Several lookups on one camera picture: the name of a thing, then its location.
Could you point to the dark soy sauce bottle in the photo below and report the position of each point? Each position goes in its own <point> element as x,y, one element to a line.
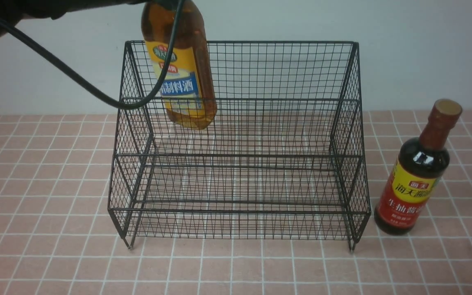
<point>420,164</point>

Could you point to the amber cooking wine bottle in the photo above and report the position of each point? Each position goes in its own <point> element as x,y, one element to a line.
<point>187,90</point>

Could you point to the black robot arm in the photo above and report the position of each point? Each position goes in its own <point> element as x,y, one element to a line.
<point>13,11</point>

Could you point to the black wire mesh rack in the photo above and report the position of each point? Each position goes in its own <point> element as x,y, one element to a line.
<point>284,157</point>

